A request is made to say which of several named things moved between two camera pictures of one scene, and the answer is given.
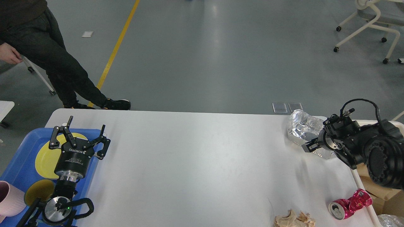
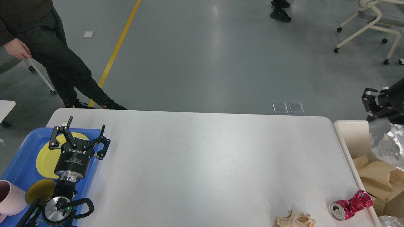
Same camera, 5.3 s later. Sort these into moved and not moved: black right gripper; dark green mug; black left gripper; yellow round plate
Moved: black right gripper
Not moved: black left gripper; dark green mug; yellow round plate
